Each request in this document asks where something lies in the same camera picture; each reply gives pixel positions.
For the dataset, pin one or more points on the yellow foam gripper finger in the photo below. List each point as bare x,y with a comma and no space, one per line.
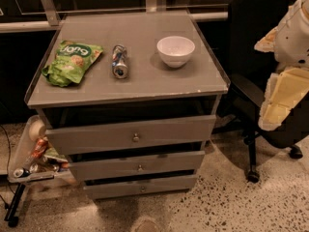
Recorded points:
266,43
284,91

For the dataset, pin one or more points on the grey drawer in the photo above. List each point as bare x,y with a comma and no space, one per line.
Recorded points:
109,137
156,185
114,168

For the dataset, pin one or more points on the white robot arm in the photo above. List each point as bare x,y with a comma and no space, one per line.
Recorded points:
291,45

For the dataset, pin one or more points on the grey drawer cabinet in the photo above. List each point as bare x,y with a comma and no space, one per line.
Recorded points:
151,91

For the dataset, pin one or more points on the grey top drawer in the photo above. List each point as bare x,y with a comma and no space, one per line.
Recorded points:
109,137

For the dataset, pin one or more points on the grey bottom drawer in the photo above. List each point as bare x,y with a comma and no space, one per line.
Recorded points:
156,185

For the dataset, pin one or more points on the black office chair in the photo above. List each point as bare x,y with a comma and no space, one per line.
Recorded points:
267,64

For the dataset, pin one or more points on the white bowl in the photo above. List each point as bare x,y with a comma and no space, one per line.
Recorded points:
175,51

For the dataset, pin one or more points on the crushed soda can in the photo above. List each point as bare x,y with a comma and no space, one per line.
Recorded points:
119,67

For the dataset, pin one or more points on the green snack bag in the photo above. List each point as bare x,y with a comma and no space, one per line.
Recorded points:
71,62

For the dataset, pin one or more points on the metal railing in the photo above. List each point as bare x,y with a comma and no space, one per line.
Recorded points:
34,15

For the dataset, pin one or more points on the red soda can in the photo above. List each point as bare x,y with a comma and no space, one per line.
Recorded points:
39,148

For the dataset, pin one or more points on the clear side bin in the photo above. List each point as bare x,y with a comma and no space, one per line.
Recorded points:
50,166

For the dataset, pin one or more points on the silver can in bin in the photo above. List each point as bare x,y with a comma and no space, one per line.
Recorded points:
21,173

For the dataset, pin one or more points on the black stand leg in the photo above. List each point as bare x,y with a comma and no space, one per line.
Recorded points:
10,217

